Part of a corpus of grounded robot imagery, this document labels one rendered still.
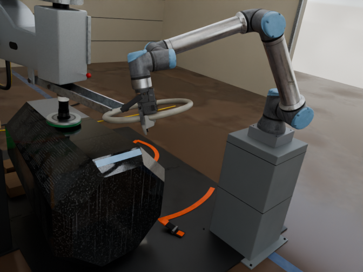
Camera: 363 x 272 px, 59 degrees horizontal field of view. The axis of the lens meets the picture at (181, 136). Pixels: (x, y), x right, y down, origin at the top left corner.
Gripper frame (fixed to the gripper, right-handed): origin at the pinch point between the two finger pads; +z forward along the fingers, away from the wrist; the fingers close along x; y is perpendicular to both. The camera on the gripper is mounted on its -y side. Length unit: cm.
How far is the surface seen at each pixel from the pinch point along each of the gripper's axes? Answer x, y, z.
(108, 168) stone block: 18.6, -26.9, 22.7
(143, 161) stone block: 34.5, -10.0, 26.4
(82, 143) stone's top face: 33, -43, 10
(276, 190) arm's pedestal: 50, 71, 63
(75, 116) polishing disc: 62, -55, -2
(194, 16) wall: 647, 50, -108
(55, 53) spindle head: 39, -50, -42
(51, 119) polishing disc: 53, -68, -4
